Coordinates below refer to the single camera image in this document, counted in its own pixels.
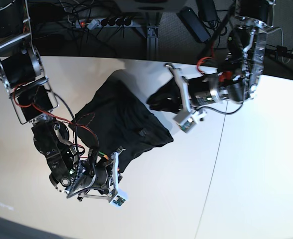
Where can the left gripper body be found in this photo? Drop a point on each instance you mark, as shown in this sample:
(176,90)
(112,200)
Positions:
(197,94)

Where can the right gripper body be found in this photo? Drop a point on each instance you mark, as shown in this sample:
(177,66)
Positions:
(99,177)

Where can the dark navy T-shirt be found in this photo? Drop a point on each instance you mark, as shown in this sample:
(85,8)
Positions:
(116,118)

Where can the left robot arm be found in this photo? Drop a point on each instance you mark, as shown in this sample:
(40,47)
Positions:
(237,77)

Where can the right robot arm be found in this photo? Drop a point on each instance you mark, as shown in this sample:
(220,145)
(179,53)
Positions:
(24,78)

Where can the black power brick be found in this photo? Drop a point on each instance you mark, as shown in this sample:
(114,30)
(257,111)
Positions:
(207,10)
(194,25)

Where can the white power strip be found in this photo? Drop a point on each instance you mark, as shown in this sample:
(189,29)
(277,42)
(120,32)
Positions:
(108,22)

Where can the black tripod stand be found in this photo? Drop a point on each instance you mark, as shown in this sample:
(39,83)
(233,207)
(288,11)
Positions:
(283,53)

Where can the white plug adapter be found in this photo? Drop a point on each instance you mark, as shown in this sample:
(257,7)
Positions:
(93,24)

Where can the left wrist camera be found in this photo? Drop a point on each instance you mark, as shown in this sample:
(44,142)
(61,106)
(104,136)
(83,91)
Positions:
(186,120)

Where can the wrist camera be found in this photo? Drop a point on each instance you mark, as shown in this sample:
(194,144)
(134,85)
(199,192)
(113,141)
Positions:
(186,120)
(117,198)

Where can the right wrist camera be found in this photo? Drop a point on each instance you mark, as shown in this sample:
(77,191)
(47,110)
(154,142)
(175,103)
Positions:
(117,198)

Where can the aluminium frame post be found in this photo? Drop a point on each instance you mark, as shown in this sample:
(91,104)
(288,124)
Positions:
(152,20)

